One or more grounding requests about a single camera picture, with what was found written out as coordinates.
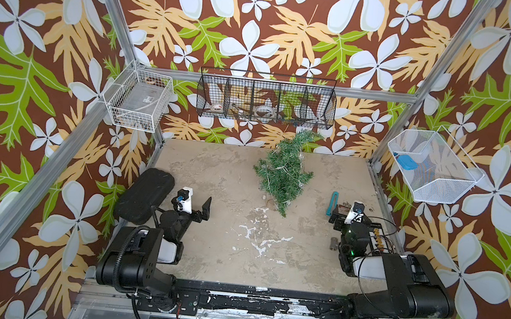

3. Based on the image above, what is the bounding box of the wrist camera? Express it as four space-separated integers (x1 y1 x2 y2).
344 201 366 225
172 187 194 214

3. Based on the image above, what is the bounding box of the black wire basket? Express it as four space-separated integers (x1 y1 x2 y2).
195 67 337 129

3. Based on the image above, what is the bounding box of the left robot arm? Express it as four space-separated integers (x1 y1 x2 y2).
95 190 212 312

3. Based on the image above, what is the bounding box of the white wire basket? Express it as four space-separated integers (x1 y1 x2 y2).
104 62 174 133
388 127 485 205

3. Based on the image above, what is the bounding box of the white wire basket left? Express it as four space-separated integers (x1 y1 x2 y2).
104 62 174 133

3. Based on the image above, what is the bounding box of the white wire basket right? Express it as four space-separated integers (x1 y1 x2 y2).
388 127 485 205

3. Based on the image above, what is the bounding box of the small metal fitting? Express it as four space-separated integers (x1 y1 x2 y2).
329 242 339 251

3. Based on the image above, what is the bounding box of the black terminal board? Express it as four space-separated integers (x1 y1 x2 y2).
368 227 396 256

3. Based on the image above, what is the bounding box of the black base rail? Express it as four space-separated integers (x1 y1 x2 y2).
136 279 374 319

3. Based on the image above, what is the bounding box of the small green christmas tree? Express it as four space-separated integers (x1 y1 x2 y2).
253 130 321 218

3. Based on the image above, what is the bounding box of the teal plastic tool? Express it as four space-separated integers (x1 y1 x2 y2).
326 191 339 217

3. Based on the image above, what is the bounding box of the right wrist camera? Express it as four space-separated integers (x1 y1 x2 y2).
344 201 366 225

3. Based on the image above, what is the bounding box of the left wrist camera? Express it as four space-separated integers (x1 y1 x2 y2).
172 187 194 214

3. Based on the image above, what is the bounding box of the blue object in basket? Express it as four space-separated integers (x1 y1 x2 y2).
396 155 419 171

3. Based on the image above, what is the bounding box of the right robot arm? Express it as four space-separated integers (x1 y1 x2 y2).
327 202 455 319

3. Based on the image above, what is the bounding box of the black zipper case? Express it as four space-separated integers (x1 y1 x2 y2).
113 168 175 225

